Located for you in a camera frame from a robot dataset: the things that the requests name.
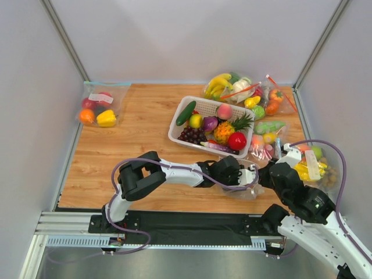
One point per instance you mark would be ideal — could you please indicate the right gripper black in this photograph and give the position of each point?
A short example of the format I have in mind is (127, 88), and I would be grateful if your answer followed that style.
(266, 173)

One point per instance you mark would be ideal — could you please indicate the polka dot zip bag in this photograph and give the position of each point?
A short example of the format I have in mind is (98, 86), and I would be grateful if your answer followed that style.
(249, 189)

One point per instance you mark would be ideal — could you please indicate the fake yellow apple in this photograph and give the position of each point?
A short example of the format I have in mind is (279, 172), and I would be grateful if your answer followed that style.
(196, 121)

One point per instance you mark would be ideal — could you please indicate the fake pink peach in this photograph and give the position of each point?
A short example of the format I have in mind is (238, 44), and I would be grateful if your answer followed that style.
(224, 111)

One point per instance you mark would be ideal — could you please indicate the fake green cucumber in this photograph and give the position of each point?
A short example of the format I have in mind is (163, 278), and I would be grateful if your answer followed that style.
(186, 113)

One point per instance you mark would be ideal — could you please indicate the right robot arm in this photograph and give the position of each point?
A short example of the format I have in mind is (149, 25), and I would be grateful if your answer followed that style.
(308, 217)

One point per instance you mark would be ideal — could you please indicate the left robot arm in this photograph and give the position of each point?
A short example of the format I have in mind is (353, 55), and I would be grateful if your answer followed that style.
(135, 178)

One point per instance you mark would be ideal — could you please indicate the fake purple eggplant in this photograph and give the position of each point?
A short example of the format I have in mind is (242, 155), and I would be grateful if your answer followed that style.
(218, 147)

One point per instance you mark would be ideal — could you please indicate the fake red apple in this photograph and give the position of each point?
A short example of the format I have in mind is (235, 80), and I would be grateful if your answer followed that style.
(237, 141)

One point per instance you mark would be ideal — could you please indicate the blue zip bag right side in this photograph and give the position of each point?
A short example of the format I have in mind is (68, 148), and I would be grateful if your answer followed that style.
(267, 139)

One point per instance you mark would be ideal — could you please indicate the fake pineapple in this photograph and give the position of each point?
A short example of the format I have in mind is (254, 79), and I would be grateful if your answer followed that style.
(226, 128)

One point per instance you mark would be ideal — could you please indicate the fake grape bunch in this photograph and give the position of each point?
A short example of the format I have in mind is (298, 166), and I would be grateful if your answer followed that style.
(193, 135)

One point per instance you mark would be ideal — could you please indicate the fake purple onion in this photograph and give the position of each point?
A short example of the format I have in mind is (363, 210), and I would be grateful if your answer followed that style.
(210, 123)

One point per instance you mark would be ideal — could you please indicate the bag of nuts right edge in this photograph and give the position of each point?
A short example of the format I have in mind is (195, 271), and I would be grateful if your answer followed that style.
(329, 174)

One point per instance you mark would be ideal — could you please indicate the red zip bag with vegetables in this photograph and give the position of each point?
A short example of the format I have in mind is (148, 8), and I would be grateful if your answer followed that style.
(269, 99)

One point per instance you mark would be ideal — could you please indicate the fake banana bunch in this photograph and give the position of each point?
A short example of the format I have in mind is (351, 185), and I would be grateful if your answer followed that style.
(217, 86)

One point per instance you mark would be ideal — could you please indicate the orange zip bag with bananas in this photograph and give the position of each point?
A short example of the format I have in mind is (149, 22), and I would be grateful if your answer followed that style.
(243, 88)

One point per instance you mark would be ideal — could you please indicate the fake yellow bell pepper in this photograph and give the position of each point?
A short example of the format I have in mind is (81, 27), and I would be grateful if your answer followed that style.
(106, 119)

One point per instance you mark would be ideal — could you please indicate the blue zip bag with fruit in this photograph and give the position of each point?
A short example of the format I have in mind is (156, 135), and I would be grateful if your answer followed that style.
(100, 97)

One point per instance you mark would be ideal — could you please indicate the fake orange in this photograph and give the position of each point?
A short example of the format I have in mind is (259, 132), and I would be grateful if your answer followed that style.
(86, 116)

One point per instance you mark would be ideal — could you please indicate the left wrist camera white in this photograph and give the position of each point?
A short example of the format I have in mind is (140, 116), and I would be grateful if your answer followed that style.
(247, 175)

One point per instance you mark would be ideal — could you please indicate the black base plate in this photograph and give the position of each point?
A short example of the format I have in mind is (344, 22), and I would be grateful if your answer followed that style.
(179, 228)

